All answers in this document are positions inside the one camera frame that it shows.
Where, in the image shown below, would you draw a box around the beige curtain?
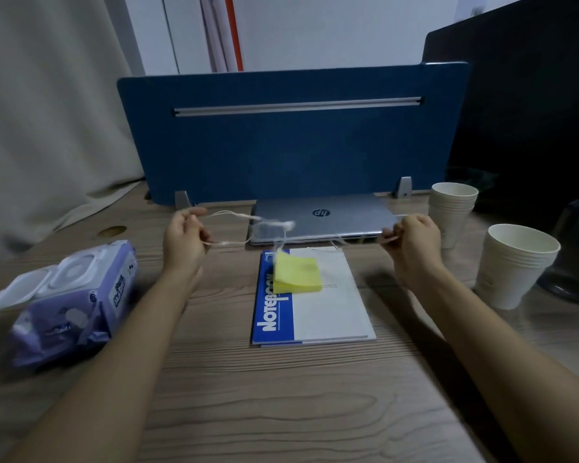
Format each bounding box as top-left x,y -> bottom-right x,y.
0,0 -> 146,280

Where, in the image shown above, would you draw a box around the blue desk divider panel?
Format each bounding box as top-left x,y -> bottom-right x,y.
117,62 -> 470,208

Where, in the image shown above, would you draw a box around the white wired earphones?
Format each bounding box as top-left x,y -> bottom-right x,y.
193,210 -> 400,266

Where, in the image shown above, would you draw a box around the black office chair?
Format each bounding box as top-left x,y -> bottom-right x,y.
423,0 -> 579,304

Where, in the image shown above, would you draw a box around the person's right hand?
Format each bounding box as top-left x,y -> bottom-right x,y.
381,214 -> 445,288

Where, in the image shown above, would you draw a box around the silver laptop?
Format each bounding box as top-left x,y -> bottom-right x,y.
249,194 -> 402,246

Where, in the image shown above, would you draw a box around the blue and white notebook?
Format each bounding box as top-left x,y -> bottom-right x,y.
251,246 -> 377,348

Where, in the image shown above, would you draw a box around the person's right forearm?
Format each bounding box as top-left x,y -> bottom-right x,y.
411,266 -> 579,463

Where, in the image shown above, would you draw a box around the purple wet wipes pack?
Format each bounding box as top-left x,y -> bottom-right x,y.
0,240 -> 139,370

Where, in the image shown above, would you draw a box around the yellow sticky note pad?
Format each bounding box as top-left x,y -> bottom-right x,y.
272,251 -> 323,295

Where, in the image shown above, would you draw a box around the person's left forearm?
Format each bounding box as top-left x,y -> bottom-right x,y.
0,267 -> 204,463

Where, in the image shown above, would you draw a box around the stack of white paper cups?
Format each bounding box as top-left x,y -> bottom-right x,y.
428,182 -> 479,250
475,223 -> 561,311

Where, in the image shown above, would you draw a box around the person's left hand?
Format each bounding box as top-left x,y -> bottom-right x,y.
162,206 -> 211,280

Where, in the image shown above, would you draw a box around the white and orange pole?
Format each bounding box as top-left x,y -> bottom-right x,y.
199,0 -> 244,73

